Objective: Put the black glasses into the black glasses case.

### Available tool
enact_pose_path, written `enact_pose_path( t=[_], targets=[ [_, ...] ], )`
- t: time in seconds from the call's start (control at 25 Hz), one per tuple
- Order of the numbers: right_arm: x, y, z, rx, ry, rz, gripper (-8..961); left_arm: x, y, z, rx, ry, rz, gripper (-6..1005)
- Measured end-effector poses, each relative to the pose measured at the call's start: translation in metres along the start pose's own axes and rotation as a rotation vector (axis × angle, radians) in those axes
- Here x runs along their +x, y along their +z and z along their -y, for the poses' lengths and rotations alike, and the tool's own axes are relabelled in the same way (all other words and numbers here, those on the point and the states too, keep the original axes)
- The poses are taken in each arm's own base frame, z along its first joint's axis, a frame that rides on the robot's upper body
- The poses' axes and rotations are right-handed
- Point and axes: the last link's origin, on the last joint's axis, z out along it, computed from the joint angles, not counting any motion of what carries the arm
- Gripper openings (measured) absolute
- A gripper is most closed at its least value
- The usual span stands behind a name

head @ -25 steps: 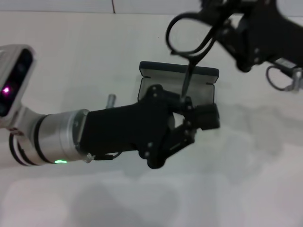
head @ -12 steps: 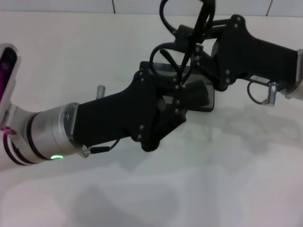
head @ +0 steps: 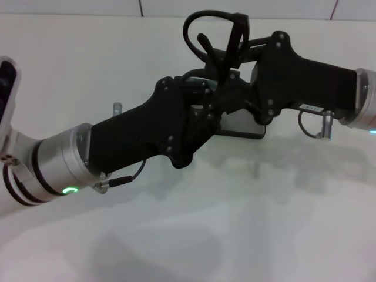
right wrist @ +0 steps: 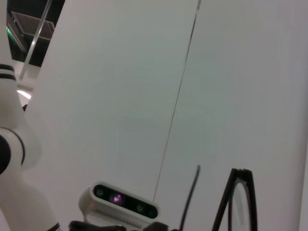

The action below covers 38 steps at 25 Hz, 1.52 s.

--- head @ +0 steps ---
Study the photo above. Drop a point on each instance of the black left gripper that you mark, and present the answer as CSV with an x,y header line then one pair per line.
x,y
141,129

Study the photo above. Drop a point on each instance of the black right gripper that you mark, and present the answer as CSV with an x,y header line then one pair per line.
x,y
308,85

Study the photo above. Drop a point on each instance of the black framed glasses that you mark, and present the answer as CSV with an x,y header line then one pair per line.
x,y
236,32

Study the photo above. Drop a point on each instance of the black glasses case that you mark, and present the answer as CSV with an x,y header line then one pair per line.
x,y
243,123

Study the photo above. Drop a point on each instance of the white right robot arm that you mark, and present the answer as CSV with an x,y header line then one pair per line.
x,y
367,100

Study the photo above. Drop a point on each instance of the right gripper silver connector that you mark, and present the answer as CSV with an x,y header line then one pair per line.
x,y
328,123

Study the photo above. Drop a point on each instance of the left gripper silver post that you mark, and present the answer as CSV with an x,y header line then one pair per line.
x,y
117,108

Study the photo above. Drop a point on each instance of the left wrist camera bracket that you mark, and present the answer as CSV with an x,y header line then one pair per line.
x,y
14,152

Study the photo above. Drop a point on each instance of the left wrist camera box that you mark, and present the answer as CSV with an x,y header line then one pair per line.
x,y
7,88

